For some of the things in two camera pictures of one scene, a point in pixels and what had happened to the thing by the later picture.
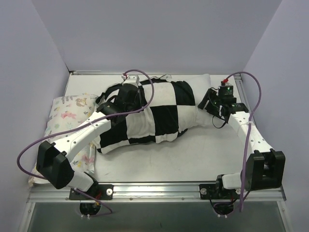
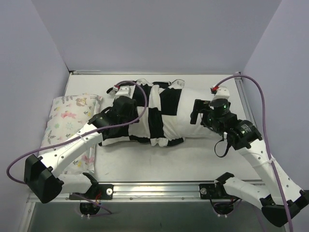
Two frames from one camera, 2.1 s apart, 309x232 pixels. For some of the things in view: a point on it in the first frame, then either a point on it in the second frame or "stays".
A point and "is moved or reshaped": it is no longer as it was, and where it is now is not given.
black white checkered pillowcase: x=168 y=109 is moved or reshaped
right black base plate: x=216 y=191 stays
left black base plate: x=102 y=192 stays
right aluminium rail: x=241 y=85 stays
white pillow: x=200 y=83 -> x=188 y=97
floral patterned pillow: x=66 y=111 stays
